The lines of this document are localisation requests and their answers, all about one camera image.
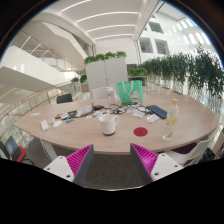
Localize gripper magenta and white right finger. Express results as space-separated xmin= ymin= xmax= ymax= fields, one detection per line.
xmin=130 ymin=143 xmax=182 ymax=185

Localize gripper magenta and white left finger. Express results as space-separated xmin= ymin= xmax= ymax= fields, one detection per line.
xmin=44 ymin=144 xmax=94 ymax=186

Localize clear plastic water bottle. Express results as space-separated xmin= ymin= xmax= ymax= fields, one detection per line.
xmin=163 ymin=98 xmax=179 ymax=141

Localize red round coaster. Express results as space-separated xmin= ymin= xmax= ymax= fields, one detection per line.
xmin=133 ymin=127 xmax=148 ymax=137

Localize white chair at right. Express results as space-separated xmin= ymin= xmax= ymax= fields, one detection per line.
xmin=166 ymin=137 xmax=213 ymax=167

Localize dark blue notebook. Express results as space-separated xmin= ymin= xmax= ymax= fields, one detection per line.
xmin=147 ymin=105 xmax=167 ymax=119

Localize white power adapter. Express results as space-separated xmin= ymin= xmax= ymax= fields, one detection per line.
xmin=41 ymin=120 xmax=49 ymax=131

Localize white ceramic mug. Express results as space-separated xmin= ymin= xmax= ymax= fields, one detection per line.
xmin=99 ymin=114 xmax=120 ymax=136

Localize red and blue chair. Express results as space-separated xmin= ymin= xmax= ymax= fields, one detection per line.
xmin=0 ymin=136 xmax=34 ymax=164

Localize white tablet box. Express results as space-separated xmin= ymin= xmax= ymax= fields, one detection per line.
xmin=76 ymin=104 xmax=93 ymax=117

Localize black office chair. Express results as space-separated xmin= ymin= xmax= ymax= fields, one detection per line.
xmin=56 ymin=93 xmax=73 ymax=104

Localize green tote bag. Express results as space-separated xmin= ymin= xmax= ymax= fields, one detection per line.
xmin=117 ymin=80 xmax=143 ymax=104

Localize clear bottle at back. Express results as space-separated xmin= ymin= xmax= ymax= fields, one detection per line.
xmin=106 ymin=87 xmax=115 ymax=105

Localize white cabinet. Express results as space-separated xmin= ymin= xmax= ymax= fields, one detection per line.
xmin=85 ymin=58 xmax=128 ymax=91

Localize hedge of green plants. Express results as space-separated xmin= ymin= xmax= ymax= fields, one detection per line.
xmin=138 ymin=45 xmax=224 ymax=98

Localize tangled black cables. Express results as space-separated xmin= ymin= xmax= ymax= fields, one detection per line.
xmin=103 ymin=103 xmax=153 ymax=115

